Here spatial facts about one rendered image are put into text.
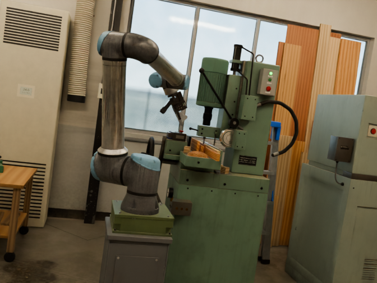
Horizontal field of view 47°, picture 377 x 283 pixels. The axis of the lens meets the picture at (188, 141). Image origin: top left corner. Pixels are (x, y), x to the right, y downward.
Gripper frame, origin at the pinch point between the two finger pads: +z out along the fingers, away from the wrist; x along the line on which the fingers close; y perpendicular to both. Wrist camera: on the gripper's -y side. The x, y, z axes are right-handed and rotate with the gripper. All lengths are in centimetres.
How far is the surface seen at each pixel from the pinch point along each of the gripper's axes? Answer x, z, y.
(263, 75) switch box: -10, -10, 58
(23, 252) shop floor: 43, 46, -132
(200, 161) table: -26.4, 20.9, -0.6
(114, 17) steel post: 123, -95, -4
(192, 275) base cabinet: -14, 88, -30
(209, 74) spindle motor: 0.4, -22.3, 28.4
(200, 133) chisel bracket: 4.4, 10.4, 10.2
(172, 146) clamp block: -3.4, 10.3, -10.5
